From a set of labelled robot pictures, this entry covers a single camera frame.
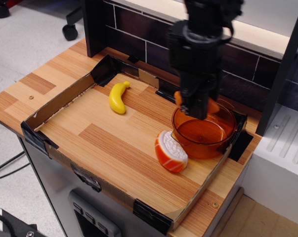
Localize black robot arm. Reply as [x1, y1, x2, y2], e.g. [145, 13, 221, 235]
[168, 0, 243, 120]

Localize orange toy carrot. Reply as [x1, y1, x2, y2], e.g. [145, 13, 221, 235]
[174, 91, 220, 114]

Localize black cable on floor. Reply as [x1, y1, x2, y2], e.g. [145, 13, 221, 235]
[0, 151, 31, 182]

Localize brass screw right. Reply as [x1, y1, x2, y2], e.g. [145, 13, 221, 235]
[212, 202, 219, 208]

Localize toy salmon sushi piece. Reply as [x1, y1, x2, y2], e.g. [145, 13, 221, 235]
[155, 130, 188, 172]

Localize yellow toy banana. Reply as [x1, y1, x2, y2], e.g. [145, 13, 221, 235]
[109, 81, 130, 114]

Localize black chair caster wheel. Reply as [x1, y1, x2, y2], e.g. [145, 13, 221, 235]
[62, 6, 83, 41]

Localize transparent orange plastic pot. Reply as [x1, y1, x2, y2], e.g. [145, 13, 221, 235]
[171, 99, 237, 159]

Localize cardboard fence with black tape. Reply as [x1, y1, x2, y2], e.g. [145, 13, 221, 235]
[21, 56, 251, 237]

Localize dark grey vertical post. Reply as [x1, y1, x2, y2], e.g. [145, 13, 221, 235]
[256, 17, 298, 136]

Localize grey toy oven front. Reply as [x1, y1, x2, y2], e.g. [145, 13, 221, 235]
[68, 191, 122, 237]

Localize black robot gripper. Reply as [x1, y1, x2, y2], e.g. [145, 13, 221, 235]
[168, 20, 223, 120]

